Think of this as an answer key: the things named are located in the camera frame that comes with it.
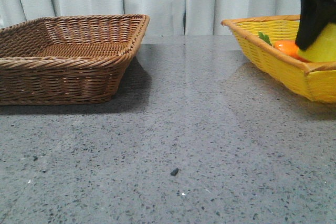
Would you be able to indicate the orange toy carrot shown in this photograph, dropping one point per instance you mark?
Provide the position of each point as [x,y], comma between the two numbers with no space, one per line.
[287,47]

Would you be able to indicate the yellow tape roll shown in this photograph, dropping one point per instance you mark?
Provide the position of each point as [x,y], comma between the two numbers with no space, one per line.
[323,48]

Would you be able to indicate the small black debris chip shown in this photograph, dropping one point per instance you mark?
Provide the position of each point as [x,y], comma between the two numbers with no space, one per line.
[174,172]

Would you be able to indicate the yellow woven basket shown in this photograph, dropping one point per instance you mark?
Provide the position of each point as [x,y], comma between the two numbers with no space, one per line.
[314,81]

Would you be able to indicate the brown wicker basket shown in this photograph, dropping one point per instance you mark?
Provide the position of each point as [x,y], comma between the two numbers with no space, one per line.
[68,59]

